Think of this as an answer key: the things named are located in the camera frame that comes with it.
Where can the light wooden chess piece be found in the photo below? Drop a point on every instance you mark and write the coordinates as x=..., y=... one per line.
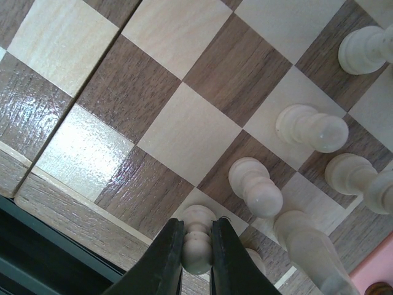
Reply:
x=351, y=174

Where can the black aluminium frame rail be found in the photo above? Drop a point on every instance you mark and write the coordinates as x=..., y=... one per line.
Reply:
x=37, y=259

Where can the wooden chessboard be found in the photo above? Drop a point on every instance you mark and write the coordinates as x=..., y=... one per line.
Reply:
x=117, y=115

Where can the light wooden knight piece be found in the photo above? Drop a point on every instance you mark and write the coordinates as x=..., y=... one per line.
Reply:
x=311, y=251

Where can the light wooden pawn piece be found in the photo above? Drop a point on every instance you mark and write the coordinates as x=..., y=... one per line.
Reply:
x=250, y=180
x=365, y=50
x=303, y=124
x=197, y=245

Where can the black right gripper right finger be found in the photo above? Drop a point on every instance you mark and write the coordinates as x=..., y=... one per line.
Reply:
x=233, y=271

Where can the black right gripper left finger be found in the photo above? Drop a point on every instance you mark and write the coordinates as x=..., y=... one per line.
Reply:
x=159, y=271

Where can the pink plastic tray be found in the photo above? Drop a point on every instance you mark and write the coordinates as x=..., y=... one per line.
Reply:
x=376, y=267

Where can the light wooden rook piece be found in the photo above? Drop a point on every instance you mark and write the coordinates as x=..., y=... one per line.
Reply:
x=258, y=261

